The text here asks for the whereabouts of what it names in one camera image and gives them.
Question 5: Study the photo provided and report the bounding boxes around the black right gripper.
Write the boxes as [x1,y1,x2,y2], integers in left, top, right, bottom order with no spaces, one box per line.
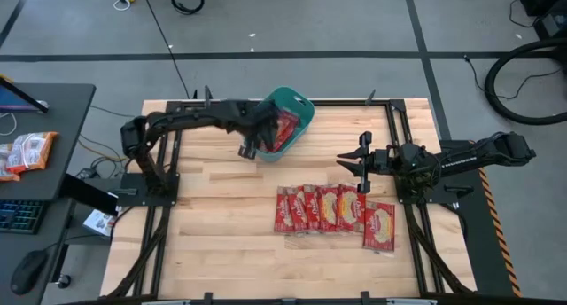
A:
[336,130,400,195]

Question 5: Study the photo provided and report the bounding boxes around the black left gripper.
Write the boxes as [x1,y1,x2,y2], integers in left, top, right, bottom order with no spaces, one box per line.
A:
[222,98,282,160]

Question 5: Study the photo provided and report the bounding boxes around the teal plastic basket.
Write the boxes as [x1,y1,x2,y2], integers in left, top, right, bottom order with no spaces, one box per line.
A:
[254,86,317,164]

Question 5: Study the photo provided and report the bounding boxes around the black platform with hazard stripe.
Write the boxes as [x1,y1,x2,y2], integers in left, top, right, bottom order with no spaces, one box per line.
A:
[437,138,524,298]

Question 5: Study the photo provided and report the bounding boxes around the black flat panel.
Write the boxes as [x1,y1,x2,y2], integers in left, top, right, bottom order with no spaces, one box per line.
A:
[58,173,120,215]

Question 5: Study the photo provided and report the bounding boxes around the white printed box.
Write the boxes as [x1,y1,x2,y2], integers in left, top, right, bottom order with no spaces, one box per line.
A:
[82,207,118,239]

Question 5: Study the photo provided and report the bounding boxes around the black desk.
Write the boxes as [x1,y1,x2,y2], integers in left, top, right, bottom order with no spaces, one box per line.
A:
[0,82,97,305]

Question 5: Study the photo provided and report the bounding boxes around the orange snack bag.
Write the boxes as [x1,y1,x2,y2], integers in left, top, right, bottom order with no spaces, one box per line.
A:
[0,142,21,184]
[5,131,60,175]

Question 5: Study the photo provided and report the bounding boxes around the black equipment case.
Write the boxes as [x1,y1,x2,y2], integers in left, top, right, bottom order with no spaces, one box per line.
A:
[519,0,567,41]

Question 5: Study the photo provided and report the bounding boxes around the tilted desk monitor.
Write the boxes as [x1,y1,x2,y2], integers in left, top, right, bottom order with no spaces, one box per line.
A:
[0,74,50,115]

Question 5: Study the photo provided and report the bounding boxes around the black keyboard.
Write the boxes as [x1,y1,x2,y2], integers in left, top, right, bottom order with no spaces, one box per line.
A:
[0,199,48,236]

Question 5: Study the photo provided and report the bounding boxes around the black computer mouse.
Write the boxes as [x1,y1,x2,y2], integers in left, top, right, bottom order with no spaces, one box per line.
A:
[9,248,50,296]

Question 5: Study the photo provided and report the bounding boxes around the black aluminium table frame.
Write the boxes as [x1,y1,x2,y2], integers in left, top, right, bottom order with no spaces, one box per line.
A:
[104,98,478,300]

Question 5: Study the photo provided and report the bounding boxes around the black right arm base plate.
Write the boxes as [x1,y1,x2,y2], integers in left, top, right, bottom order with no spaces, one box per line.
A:
[396,179,476,207]

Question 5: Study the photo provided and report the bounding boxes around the long black floor cable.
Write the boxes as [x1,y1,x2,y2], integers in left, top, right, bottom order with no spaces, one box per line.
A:
[141,0,192,100]

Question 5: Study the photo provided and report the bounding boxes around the coiled black cable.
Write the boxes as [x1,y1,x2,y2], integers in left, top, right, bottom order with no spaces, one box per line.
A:
[169,0,206,16]

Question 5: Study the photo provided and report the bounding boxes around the thin black floor cable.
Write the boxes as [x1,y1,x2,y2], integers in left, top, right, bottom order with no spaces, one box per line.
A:
[463,53,564,101]

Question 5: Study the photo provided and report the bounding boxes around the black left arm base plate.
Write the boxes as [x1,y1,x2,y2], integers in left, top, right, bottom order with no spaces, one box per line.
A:
[116,171,181,208]

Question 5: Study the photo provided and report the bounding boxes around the thick black hose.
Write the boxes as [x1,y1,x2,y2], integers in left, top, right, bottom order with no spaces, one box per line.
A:
[483,37,567,127]

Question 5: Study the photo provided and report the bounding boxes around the yellow floor cable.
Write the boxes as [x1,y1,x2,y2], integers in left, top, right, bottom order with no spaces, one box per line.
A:
[78,137,135,165]

